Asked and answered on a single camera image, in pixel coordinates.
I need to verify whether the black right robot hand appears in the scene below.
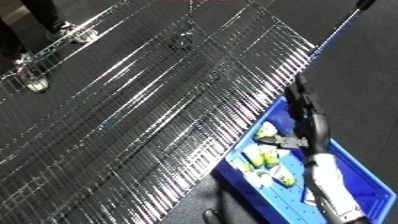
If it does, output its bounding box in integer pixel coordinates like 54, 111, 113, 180
282, 74, 335, 163

